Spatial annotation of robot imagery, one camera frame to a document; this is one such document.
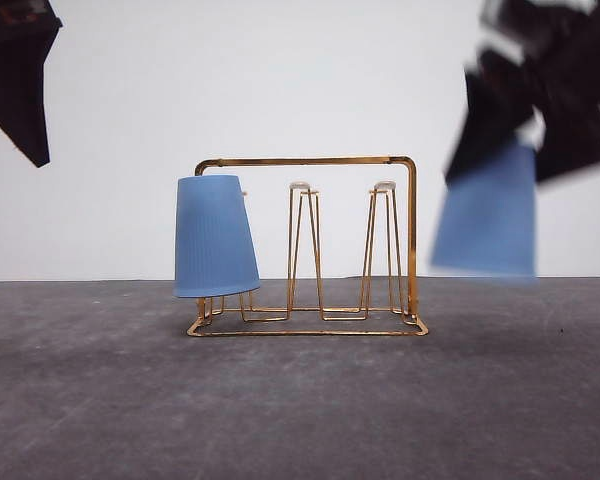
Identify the blue ribbed cup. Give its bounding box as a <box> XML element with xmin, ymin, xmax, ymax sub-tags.
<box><xmin>430</xmin><ymin>140</ymin><xmax>535</xmax><ymax>277</ymax></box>
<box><xmin>173</xmin><ymin>174</ymin><xmax>261</xmax><ymax>297</ymax></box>

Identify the gold wire cup rack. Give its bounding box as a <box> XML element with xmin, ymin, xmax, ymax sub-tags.
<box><xmin>187</xmin><ymin>157</ymin><xmax>428</xmax><ymax>337</ymax></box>

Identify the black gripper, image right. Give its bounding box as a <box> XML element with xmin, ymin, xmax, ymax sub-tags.
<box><xmin>445</xmin><ymin>0</ymin><xmax>600</xmax><ymax>184</ymax></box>

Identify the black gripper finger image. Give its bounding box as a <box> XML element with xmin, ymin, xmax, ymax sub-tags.
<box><xmin>0</xmin><ymin>0</ymin><xmax>63</xmax><ymax>168</ymax></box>

